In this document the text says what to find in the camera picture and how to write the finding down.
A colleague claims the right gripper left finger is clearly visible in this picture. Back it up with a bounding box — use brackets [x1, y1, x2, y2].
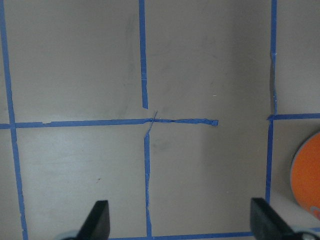
[75, 200, 110, 240]

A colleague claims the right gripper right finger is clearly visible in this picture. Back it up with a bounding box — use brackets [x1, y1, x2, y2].
[250, 197, 303, 240]

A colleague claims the orange metal-lidded canister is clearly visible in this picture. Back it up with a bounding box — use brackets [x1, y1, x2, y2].
[290, 132, 320, 220]

